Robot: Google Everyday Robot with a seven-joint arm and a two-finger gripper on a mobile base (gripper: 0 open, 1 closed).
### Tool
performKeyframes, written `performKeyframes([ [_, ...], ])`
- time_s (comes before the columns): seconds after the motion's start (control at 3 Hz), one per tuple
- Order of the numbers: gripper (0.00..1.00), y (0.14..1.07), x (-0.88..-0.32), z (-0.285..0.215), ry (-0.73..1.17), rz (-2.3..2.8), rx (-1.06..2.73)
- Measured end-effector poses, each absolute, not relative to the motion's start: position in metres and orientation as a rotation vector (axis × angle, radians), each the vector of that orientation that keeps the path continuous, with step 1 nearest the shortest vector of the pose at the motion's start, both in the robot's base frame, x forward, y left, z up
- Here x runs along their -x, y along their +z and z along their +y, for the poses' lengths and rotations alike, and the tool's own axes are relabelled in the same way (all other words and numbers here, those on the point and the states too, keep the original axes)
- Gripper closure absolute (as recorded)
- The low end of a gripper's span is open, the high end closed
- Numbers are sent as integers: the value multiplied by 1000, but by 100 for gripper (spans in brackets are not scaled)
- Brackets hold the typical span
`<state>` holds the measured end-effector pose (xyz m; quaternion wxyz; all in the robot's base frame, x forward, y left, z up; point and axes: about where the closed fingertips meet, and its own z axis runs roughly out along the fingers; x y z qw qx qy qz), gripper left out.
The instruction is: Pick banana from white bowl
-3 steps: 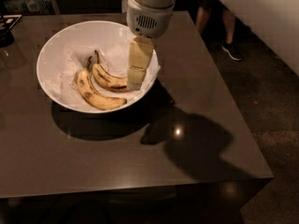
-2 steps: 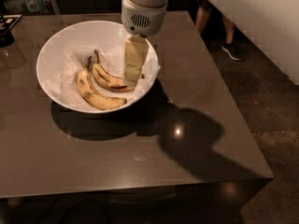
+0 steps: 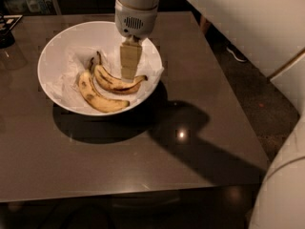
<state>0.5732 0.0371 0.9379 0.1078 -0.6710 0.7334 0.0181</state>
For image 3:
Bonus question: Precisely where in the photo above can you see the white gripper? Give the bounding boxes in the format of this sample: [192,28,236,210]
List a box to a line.
[115,0,158,80]

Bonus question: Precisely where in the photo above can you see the ripe banana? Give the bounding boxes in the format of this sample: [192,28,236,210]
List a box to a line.
[93,52,148,94]
[78,59,130,113]

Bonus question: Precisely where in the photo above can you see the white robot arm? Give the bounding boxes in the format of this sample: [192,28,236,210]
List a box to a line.
[187,0,305,229]

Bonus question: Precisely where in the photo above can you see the white bowl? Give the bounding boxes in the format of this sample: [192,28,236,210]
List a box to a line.
[37,20,164,117]

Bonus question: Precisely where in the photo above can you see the white paper liner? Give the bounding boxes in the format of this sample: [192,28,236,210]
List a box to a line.
[45,41,164,116]

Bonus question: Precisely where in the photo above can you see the person's legs in black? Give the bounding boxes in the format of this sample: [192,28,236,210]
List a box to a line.
[199,15,248,63]

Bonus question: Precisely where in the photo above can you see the shelf with bottles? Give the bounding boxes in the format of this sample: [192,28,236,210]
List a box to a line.
[0,0,61,15]

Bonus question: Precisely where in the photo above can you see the black object on table corner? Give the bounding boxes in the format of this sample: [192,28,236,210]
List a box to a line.
[0,13,22,49]

